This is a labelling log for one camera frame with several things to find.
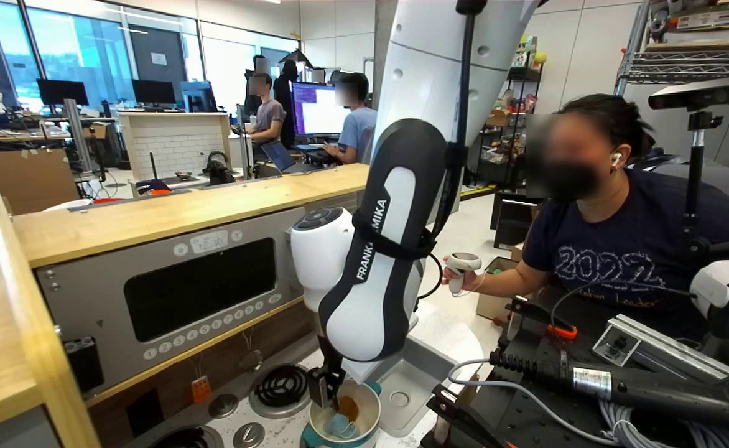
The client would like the black coil stove burner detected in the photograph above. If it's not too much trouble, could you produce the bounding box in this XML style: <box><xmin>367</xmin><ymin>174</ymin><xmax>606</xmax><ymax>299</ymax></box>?
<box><xmin>246</xmin><ymin>362</ymin><xmax>315</xmax><ymax>420</ymax></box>
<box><xmin>148</xmin><ymin>423</ymin><xmax>227</xmax><ymax>448</ymax></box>

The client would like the steel toy sink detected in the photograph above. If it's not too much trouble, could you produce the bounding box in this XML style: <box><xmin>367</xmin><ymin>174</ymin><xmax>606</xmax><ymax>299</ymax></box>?
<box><xmin>361</xmin><ymin>345</ymin><xmax>457</xmax><ymax>440</ymax></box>

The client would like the grey cable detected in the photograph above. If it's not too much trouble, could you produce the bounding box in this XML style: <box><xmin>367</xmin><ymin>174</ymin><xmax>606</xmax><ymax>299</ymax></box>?
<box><xmin>441</xmin><ymin>355</ymin><xmax>621</xmax><ymax>448</ymax></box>

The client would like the person in blue shirt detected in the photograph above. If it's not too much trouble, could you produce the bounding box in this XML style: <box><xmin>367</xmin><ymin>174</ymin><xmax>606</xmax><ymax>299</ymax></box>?
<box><xmin>321</xmin><ymin>70</ymin><xmax>380</xmax><ymax>167</ymax></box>

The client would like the metal storage rack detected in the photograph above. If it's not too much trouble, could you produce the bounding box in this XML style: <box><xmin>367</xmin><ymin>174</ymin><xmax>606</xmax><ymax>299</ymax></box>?
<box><xmin>609</xmin><ymin>0</ymin><xmax>729</xmax><ymax>94</ymax></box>

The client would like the grey stove knob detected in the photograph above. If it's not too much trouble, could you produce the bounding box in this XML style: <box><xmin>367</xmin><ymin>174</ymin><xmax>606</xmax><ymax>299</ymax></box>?
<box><xmin>206</xmin><ymin>391</ymin><xmax>242</xmax><ymax>420</ymax></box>
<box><xmin>232</xmin><ymin>420</ymin><xmax>267</xmax><ymax>448</ymax></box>

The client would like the lit computer monitor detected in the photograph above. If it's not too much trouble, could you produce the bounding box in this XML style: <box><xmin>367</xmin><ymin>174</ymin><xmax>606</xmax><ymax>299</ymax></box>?
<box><xmin>289</xmin><ymin>82</ymin><xmax>346</xmax><ymax>141</ymax></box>

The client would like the black crate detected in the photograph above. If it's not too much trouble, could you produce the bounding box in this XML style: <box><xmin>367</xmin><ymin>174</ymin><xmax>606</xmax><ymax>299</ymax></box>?
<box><xmin>489</xmin><ymin>187</ymin><xmax>547</xmax><ymax>248</ymax></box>

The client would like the white bowl teal stripe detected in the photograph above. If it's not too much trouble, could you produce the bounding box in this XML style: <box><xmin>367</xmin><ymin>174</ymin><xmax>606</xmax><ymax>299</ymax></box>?
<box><xmin>306</xmin><ymin>379</ymin><xmax>384</xmax><ymax>448</ymax></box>

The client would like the large brown cardboard box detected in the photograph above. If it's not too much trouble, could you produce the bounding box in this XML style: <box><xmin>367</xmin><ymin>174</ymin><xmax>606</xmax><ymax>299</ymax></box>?
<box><xmin>0</xmin><ymin>146</ymin><xmax>81</xmax><ymax>216</ymax></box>

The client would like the black face mask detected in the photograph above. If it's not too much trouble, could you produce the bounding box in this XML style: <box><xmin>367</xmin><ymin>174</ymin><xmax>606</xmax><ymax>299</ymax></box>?
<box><xmin>543</xmin><ymin>151</ymin><xmax>619</xmax><ymax>203</ymax></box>

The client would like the black camera stand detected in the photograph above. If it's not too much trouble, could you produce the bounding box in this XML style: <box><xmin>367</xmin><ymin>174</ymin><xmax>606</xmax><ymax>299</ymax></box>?
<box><xmin>681</xmin><ymin>109</ymin><xmax>724</xmax><ymax>251</ymax></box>

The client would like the black stereo camera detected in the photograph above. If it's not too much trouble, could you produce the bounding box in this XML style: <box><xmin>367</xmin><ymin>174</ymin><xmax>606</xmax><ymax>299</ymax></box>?
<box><xmin>644</xmin><ymin>72</ymin><xmax>729</xmax><ymax>113</ymax></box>

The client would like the white handheld controller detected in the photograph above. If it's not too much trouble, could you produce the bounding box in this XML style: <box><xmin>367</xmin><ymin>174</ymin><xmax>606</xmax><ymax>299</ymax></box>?
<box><xmin>445</xmin><ymin>248</ymin><xmax>486</xmax><ymax>297</ymax></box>

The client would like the grey ribbed hose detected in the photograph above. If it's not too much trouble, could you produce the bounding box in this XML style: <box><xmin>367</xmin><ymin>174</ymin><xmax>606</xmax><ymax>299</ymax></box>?
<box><xmin>596</xmin><ymin>400</ymin><xmax>729</xmax><ymax>448</ymax></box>

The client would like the wooden toy kitchen unit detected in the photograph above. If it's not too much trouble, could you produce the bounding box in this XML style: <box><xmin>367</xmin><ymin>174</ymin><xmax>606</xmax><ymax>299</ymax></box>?
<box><xmin>0</xmin><ymin>161</ymin><xmax>497</xmax><ymax>448</ymax></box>

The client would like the white tiled panel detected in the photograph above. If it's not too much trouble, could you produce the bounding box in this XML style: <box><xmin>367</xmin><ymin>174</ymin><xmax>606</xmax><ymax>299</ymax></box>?
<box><xmin>116</xmin><ymin>109</ymin><xmax>233</xmax><ymax>182</ymax></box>

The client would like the aluminium rail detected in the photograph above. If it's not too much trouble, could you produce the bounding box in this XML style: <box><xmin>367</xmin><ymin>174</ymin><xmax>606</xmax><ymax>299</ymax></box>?
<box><xmin>589</xmin><ymin>311</ymin><xmax>729</xmax><ymax>393</ymax></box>

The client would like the grey toy microwave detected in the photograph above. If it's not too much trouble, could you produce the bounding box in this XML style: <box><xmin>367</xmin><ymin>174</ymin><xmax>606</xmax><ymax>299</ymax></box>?
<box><xmin>34</xmin><ymin>207</ymin><xmax>309</xmax><ymax>393</ymax></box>

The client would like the operator in dark shirt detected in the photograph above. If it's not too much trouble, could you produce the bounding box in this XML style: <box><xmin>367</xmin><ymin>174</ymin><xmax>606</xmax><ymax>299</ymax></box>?
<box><xmin>519</xmin><ymin>91</ymin><xmax>729</xmax><ymax>332</ymax></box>

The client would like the standing person in black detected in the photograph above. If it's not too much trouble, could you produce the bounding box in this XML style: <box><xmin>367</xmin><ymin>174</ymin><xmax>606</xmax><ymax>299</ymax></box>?
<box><xmin>242</xmin><ymin>52</ymin><xmax>272</xmax><ymax>120</ymax></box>

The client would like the black tube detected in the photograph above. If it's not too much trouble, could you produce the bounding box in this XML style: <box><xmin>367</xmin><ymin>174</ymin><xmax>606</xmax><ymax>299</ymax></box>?
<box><xmin>487</xmin><ymin>352</ymin><xmax>729</xmax><ymax>432</ymax></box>

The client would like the white bowl with food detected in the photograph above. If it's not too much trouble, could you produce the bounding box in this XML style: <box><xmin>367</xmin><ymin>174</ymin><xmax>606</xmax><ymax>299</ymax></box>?
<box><xmin>297</xmin><ymin>381</ymin><xmax>386</xmax><ymax>448</ymax></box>

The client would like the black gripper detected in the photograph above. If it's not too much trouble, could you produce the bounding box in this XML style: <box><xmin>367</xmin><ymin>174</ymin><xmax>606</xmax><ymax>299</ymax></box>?
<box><xmin>309</xmin><ymin>332</ymin><xmax>351</xmax><ymax>411</ymax></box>

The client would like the operator hand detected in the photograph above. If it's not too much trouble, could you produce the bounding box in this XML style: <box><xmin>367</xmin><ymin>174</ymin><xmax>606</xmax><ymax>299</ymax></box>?
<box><xmin>441</xmin><ymin>263</ymin><xmax>478</xmax><ymax>299</ymax></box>

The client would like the black kettle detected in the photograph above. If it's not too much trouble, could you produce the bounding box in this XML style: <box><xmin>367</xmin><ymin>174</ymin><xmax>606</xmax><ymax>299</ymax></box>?
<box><xmin>202</xmin><ymin>149</ymin><xmax>237</xmax><ymax>187</ymax></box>

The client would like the person in grey shirt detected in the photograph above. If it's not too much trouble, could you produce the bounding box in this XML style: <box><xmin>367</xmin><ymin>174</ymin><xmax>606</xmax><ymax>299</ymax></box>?
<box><xmin>243</xmin><ymin>72</ymin><xmax>294</xmax><ymax>172</ymax></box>

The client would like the dark computer monitor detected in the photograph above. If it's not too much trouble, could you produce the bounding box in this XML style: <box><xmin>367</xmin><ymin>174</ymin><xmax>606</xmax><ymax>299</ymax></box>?
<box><xmin>34</xmin><ymin>77</ymin><xmax>93</xmax><ymax>109</ymax></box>
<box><xmin>131</xmin><ymin>77</ymin><xmax>178</xmax><ymax>108</ymax></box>

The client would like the orange and blue toy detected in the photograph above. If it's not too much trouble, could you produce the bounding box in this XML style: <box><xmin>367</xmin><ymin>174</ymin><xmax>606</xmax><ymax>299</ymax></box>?
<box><xmin>326</xmin><ymin>396</ymin><xmax>364</xmax><ymax>440</ymax></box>

